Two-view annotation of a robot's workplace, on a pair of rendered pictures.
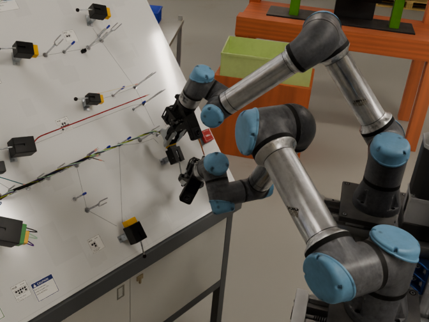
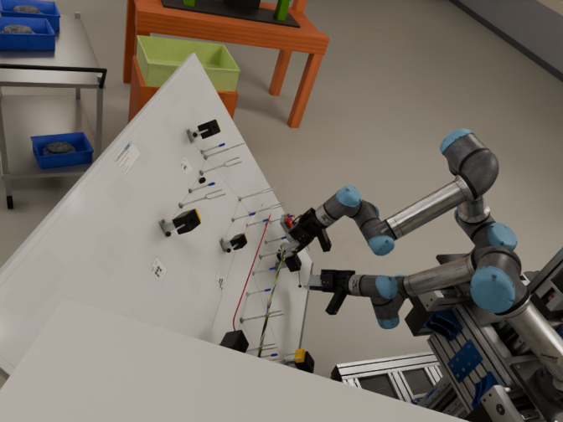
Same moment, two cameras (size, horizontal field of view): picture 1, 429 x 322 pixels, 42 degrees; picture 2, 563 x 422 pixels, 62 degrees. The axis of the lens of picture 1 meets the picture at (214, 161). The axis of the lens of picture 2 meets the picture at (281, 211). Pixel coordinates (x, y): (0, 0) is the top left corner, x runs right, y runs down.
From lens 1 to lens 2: 1.43 m
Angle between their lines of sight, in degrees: 35
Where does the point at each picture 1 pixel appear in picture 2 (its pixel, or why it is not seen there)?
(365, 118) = (476, 212)
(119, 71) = (226, 187)
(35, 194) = not seen: hidden behind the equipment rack
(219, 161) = (393, 285)
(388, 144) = (505, 237)
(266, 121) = (515, 283)
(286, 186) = (543, 339)
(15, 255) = not seen: outside the picture
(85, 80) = (213, 216)
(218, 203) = (392, 321)
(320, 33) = (495, 167)
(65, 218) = not seen: hidden behind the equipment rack
